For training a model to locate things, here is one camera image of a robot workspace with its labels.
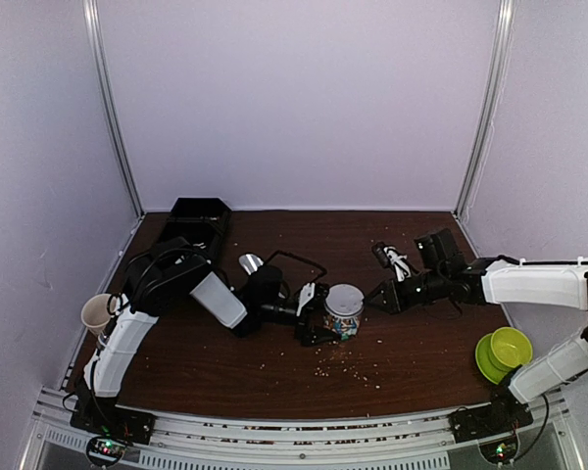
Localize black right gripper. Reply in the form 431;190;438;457
362;268;447;316

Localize clear plastic jar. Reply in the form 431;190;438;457
323;310;362;341

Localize silver metal jar lid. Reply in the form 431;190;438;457
324;284;365;318

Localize silver metal scoop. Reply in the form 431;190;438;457
238;253;264;276

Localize black three-compartment candy tray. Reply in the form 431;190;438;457
156;197;232;262

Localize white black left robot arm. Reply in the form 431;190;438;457
77;237;341;435

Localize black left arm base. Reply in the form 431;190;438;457
70;380;156;469

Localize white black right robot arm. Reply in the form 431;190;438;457
366;229;588;433

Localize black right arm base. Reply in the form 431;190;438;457
448;397;534;466

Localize green bowl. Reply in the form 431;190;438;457
487;327;533;371

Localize green saucer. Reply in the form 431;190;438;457
474;333;511;384

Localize beige patterned ceramic mug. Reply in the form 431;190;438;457
80;294;120;339

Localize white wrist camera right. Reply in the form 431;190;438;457
371;242;418;282

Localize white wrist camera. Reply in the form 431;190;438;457
371;242;418;282
296;282;316;317

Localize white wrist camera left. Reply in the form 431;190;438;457
296;282;316;317

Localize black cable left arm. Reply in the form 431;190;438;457
112;244;327;314

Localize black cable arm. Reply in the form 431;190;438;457
420;254;588;322
112;244;327;314

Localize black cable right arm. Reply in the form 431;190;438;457
420;254;588;322

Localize aluminium corner post right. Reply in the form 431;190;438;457
454;0;516;221

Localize aluminium corner post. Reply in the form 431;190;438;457
82;0;145;218
454;0;516;221

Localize aluminium corner post left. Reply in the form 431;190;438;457
82;0;145;218

